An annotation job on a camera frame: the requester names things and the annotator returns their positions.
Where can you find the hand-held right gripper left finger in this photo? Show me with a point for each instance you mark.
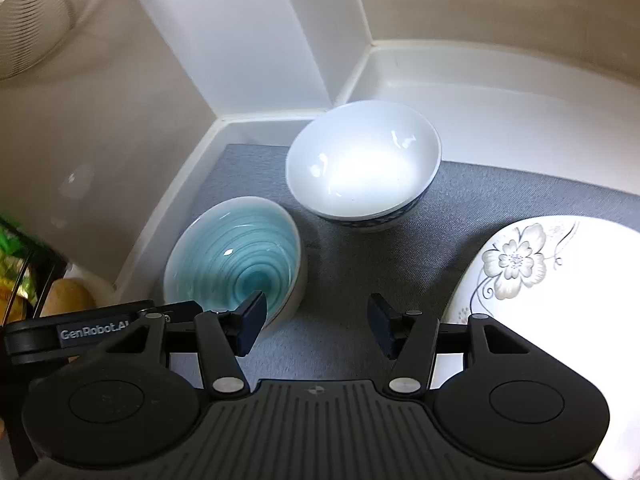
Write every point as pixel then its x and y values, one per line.
pixel 250 327

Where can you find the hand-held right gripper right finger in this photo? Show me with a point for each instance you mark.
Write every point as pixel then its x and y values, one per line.
pixel 382 327

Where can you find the teal spiral bowl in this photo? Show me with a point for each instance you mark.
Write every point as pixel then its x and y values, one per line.
pixel 225 260

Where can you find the white bowl with blue pattern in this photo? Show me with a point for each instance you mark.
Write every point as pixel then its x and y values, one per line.
pixel 360 160

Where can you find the white floral plate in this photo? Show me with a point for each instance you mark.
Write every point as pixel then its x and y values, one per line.
pixel 575 285

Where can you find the wooden cutting board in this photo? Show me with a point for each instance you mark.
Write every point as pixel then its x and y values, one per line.
pixel 70 295

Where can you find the grey dish mat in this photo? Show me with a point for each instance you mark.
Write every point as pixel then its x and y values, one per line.
pixel 350 270

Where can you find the yellow green snack packet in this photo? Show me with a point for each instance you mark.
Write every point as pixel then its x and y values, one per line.
pixel 12 255

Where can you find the metal mesh strainer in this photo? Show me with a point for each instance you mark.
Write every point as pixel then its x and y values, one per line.
pixel 35 10

